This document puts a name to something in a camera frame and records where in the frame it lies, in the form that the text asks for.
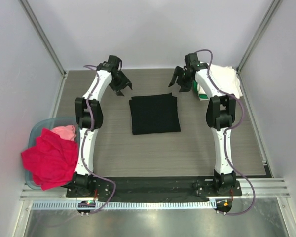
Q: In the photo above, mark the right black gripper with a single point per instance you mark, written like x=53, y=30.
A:
x=184, y=87

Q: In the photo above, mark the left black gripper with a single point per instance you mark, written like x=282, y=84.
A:
x=126, y=82

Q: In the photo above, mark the black t-shirt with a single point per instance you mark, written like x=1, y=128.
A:
x=154, y=114

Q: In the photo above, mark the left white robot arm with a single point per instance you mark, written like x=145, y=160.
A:
x=89, y=118

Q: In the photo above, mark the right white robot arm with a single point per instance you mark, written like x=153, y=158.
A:
x=220, y=116

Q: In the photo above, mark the folded green t-shirt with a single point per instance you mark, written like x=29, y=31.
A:
x=199, y=91

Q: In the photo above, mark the pink t-shirt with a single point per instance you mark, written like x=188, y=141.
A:
x=65, y=132

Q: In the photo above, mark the blue plastic basket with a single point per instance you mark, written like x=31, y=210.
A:
x=36, y=131

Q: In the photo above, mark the red t-shirt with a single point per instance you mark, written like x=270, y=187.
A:
x=52, y=161

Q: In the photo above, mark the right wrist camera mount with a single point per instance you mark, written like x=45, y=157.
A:
x=193, y=64

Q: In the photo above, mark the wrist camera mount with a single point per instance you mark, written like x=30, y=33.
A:
x=113, y=64
x=193, y=64

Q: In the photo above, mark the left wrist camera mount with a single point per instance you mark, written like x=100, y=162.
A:
x=113, y=64

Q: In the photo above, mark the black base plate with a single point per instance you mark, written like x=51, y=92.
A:
x=173, y=189

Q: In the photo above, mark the right aluminium frame post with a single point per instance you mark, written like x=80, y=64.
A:
x=267, y=18

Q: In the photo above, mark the aluminium frame post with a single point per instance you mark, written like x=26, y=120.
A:
x=42, y=36
x=267, y=18

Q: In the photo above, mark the left aluminium frame post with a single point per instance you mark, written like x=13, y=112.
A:
x=42, y=36

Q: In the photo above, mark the aluminium rail bracket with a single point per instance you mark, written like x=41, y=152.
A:
x=264, y=188

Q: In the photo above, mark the slotted cable duct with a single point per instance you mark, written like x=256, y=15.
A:
x=89, y=205

